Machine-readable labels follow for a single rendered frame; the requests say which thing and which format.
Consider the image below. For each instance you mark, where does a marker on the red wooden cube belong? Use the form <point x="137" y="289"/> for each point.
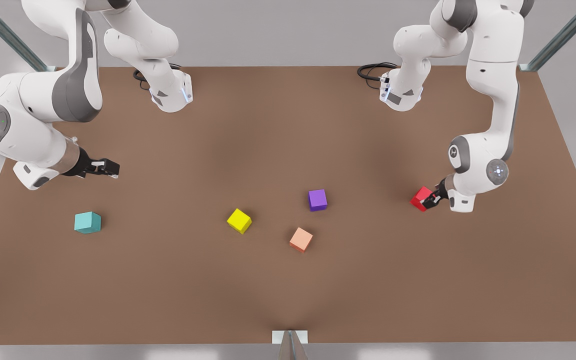
<point x="421" y="198"/>

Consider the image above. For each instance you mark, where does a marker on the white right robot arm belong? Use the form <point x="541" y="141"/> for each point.
<point x="33" y="100"/>

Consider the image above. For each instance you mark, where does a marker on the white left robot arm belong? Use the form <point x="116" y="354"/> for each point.
<point x="488" y="75"/>

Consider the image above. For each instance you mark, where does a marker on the teal wooden cube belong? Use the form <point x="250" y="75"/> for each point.
<point x="87" y="222"/>

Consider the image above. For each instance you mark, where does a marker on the purple wooden cube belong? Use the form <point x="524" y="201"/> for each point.
<point x="317" y="200"/>

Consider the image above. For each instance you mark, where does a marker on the orange wooden cube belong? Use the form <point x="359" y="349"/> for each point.
<point x="301" y="240"/>

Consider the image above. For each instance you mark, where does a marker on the yellow wooden cube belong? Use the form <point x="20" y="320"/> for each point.
<point x="239" y="221"/>

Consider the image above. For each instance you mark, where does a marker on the silver frame post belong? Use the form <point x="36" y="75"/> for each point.
<point x="291" y="346"/>
<point x="560" y="36"/>
<point x="10" y="35"/>

